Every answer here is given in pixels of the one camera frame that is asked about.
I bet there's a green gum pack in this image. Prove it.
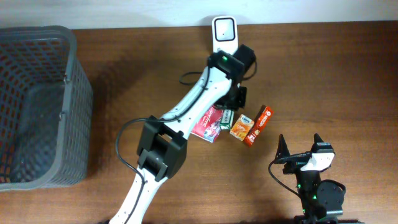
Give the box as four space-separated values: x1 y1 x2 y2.
220 110 234 130

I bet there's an orange tissue pack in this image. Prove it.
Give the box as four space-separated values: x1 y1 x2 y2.
229 114 254 141

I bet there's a red Nescafe sachet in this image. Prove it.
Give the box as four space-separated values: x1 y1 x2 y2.
243 105 274 146

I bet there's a purple red Carefree pack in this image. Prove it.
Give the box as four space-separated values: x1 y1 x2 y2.
191 107 223 143

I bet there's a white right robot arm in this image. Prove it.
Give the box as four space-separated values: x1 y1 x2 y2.
270 134 346 223

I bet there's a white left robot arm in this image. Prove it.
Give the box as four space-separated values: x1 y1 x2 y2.
109 44 256 223

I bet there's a white barcode scanner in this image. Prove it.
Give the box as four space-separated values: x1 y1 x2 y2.
211 16 238 55

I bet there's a grey plastic basket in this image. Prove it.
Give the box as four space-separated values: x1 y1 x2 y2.
1 26 93 192

